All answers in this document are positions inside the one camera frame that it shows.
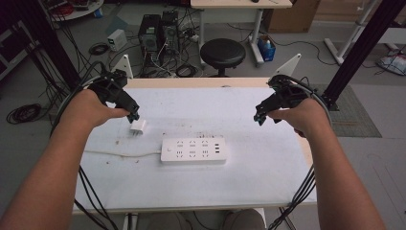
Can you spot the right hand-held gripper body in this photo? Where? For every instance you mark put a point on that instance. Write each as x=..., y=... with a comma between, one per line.
x=285, y=94

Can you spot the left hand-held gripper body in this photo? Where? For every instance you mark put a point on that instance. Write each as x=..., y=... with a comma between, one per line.
x=112, y=90

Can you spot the white power adapter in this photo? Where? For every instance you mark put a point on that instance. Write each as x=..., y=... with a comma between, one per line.
x=138, y=127

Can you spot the white power strip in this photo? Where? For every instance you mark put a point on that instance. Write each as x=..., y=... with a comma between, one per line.
x=193, y=150

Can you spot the person's right hand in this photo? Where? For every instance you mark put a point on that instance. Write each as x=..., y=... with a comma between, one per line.
x=303, y=116

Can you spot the person's left hand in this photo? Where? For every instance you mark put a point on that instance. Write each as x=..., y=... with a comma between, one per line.
x=87, y=110

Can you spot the white bench power supply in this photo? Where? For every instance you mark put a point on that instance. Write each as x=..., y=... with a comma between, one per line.
x=117, y=39

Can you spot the black computer tower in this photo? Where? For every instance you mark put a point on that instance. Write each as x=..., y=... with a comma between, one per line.
x=170, y=32
x=149, y=38

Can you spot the black round stool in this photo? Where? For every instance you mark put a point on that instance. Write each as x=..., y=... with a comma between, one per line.
x=222, y=53

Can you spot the grey floor mat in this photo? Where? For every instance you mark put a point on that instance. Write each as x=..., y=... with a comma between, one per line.
x=354, y=118

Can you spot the brown cardboard box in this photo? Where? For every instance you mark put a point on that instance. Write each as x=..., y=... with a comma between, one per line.
x=292, y=16

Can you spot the white metal stand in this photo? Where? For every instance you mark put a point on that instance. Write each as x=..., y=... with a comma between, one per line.
x=348, y=38

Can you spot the white round table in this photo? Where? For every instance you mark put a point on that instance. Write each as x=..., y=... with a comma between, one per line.
x=75, y=8

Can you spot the wooden desk with white legs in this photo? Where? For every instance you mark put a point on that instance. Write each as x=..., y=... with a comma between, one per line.
x=239, y=6

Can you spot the black metal frame post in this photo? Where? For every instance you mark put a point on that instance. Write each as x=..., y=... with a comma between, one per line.
x=48, y=41
x=364, y=48

